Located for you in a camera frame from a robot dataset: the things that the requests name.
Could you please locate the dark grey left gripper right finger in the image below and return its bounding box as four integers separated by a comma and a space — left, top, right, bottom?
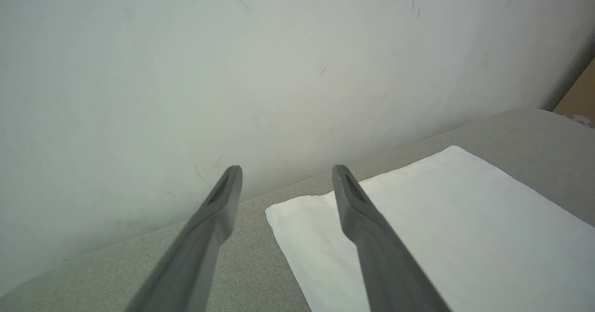
331, 164, 452, 312

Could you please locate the white and blue garment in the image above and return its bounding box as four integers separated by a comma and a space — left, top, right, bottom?
264, 145, 595, 312

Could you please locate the grey fabric sofa cushion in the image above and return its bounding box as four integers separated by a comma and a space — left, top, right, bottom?
0, 108, 595, 312

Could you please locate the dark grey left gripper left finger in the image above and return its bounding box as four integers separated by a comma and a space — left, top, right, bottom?
125, 165, 244, 312

